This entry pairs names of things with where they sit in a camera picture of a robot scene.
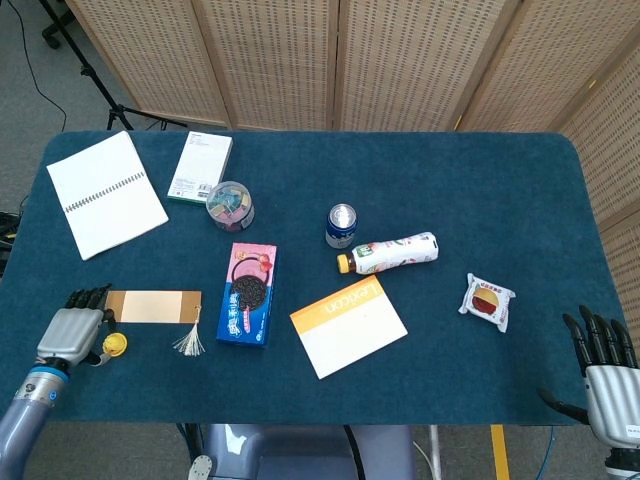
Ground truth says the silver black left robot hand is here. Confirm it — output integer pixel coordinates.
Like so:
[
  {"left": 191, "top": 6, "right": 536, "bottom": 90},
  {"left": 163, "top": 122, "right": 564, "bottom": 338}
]
[{"left": 35, "top": 283, "right": 116, "bottom": 370}]

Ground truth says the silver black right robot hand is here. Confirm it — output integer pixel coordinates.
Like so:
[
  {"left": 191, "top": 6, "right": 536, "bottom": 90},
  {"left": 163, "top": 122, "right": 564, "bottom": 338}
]
[{"left": 537, "top": 305, "right": 640, "bottom": 450}]

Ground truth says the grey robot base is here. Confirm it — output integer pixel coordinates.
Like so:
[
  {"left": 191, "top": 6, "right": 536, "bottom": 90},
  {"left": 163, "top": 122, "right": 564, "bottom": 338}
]
[{"left": 187, "top": 423, "right": 417, "bottom": 480}]

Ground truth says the yellow round toy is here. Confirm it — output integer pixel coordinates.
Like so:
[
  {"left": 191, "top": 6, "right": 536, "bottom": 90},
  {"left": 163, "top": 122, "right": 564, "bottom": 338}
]
[{"left": 102, "top": 332, "right": 129, "bottom": 359}]

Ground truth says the brown bookmark with tassel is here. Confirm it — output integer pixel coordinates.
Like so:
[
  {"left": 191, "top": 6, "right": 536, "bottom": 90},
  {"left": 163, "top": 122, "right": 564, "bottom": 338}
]
[{"left": 103, "top": 290, "right": 206, "bottom": 357}]

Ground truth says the white spiral notebook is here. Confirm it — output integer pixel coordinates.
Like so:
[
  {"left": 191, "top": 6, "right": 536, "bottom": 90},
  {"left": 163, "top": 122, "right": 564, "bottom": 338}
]
[{"left": 46, "top": 130, "right": 170, "bottom": 262}]

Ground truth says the white red snack packet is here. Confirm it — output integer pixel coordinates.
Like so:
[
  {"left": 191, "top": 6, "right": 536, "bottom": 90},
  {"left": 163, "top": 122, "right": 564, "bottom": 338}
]
[{"left": 458, "top": 272, "right": 517, "bottom": 334}]

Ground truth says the pink blue cookie box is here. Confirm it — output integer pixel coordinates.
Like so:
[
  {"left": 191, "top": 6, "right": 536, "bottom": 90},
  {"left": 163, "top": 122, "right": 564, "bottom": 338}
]
[{"left": 215, "top": 242, "right": 279, "bottom": 349}]

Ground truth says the grey table leg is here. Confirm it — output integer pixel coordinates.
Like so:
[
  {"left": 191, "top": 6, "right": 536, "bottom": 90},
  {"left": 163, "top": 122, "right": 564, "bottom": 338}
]
[{"left": 428, "top": 424, "right": 444, "bottom": 480}]

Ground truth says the clear jar of coloured clips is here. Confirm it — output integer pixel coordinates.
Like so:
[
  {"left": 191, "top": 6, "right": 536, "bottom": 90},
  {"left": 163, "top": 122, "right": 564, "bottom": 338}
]
[{"left": 205, "top": 180, "right": 256, "bottom": 234}]

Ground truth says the white box with green edge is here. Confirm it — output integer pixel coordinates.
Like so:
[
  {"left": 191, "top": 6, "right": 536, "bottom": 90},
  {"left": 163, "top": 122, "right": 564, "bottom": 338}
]
[{"left": 166, "top": 130, "right": 234, "bottom": 205}]

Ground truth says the black tripod stand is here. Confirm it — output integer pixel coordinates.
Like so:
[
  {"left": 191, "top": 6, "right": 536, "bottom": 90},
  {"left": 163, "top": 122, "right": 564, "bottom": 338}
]
[{"left": 39, "top": 0, "right": 189, "bottom": 132}]

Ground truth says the dark blue table mat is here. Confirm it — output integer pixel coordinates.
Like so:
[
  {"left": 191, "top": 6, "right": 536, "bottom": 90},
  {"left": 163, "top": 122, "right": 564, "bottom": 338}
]
[{"left": 0, "top": 130, "right": 627, "bottom": 426}]

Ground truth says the white bottle with yellow cap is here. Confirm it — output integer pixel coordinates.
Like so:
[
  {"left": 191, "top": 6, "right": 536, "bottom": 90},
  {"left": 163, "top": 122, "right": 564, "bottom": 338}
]
[{"left": 336, "top": 231, "right": 440, "bottom": 276}]

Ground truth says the orange white Lexicon card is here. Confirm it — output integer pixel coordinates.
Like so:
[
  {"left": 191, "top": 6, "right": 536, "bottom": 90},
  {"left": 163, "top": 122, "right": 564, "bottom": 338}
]
[{"left": 289, "top": 273, "right": 409, "bottom": 380}]

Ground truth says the blue drink can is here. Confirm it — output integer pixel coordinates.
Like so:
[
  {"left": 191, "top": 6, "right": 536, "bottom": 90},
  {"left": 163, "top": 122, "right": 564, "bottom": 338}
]
[{"left": 325, "top": 203, "right": 359, "bottom": 250}]

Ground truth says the wooden rattan folding screen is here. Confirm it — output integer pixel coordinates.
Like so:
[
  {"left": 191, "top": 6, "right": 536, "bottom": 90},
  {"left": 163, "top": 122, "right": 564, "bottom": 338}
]
[{"left": 64, "top": 0, "right": 640, "bottom": 354}]

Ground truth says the blue cable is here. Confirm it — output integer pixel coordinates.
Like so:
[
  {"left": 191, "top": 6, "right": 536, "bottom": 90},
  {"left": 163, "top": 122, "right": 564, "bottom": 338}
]
[{"left": 536, "top": 426, "right": 557, "bottom": 480}]

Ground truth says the black yellow cable bundle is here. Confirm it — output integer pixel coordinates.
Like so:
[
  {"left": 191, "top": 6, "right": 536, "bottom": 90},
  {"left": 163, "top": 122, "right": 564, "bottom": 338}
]
[{"left": 0, "top": 209, "right": 24, "bottom": 279}]

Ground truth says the thin black floor cable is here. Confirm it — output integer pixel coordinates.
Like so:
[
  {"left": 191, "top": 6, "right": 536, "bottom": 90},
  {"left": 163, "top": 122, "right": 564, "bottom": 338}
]
[{"left": 7, "top": 0, "right": 68, "bottom": 133}]

